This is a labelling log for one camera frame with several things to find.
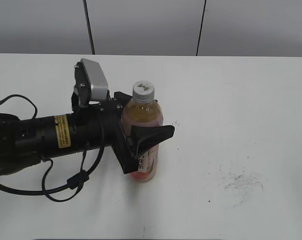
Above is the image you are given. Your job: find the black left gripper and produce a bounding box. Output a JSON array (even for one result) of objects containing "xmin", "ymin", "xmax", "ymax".
[{"xmin": 71, "ymin": 91, "xmax": 175, "ymax": 174}]

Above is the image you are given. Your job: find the oolong tea bottle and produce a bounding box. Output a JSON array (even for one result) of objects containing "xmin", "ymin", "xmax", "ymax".
[{"xmin": 121, "ymin": 80, "xmax": 163, "ymax": 182}]

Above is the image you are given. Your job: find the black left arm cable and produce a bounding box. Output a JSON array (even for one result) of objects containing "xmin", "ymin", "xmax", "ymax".
[{"xmin": 0, "ymin": 94, "xmax": 105, "ymax": 203}]

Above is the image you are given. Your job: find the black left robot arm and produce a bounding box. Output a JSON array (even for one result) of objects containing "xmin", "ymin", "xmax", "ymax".
[{"xmin": 0, "ymin": 92, "xmax": 174, "ymax": 176}]

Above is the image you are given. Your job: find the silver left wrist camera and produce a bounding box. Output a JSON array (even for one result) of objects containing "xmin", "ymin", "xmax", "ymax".
[{"xmin": 75, "ymin": 58, "xmax": 109, "ymax": 108}]

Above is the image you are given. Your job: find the white bottle cap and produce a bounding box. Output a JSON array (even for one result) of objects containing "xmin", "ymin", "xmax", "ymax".
[{"xmin": 132, "ymin": 80, "xmax": 155, "ymax": 104}]

